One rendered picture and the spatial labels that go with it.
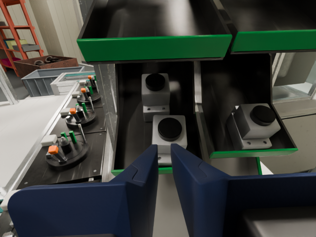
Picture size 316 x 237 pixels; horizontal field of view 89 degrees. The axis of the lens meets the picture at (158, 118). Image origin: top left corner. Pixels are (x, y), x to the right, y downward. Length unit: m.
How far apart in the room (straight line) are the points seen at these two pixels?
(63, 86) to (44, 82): 0.80
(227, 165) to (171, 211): 0.17
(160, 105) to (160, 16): 0.12
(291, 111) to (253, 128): 1.09
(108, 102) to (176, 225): 0.28
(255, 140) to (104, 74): 0.25
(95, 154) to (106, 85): 0.40
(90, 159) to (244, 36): 0.56
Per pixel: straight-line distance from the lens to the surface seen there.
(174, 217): 0.40
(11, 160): 0.99
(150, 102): 0.26
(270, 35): 0.21
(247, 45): 0.21
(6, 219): 0.60
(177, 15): 0.24
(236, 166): 0.44
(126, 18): 0.23
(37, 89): 2.42
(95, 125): 0.80
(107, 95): 0.29
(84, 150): 0.64
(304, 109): 1.42
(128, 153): 0.26
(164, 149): 0.21
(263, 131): 0.27
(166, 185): 0.38
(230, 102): 0.35
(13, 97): 1.62
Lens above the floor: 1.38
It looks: 32 degrees down
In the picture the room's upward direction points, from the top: 2 degrees counter-clockwise
